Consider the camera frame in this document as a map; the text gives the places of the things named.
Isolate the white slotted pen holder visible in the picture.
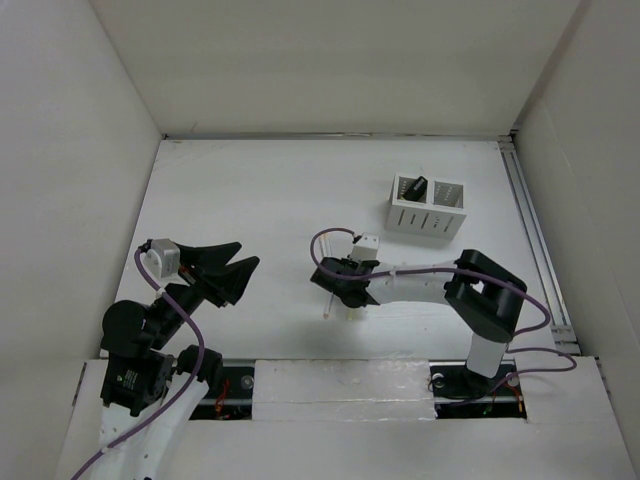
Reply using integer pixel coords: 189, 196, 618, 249
385, 173, 468, 242

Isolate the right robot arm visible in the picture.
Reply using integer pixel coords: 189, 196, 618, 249
310, 249, 527, 400

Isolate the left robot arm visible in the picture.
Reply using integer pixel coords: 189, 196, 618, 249
73, 239, 259, 479

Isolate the aluminium rail right side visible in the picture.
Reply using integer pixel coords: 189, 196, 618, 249
498, 136, 582, 356

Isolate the thin white yellow pencil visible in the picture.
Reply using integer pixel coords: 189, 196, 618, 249
346, 309, 365, 321

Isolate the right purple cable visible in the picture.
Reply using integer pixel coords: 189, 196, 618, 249
309, 226, 578, 405

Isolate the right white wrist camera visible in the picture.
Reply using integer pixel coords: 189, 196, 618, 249
349, 233, 380, 262

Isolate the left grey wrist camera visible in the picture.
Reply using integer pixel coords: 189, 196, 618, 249
140, 239, 180, 281

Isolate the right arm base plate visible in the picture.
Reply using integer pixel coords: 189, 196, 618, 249
427, 361, 527, 420

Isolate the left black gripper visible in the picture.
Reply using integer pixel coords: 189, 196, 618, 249
149, 240, 258, 346

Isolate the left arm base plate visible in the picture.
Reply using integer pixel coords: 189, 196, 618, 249
190, 360, 255, 421

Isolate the white yellow marker pen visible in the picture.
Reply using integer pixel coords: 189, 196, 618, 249
318, 233, 332, 257

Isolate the yellow cap black highlighter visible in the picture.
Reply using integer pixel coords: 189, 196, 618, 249
402, 176, 428, 202

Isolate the white pen brown tip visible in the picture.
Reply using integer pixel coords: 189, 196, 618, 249
323, 294, 334, 319

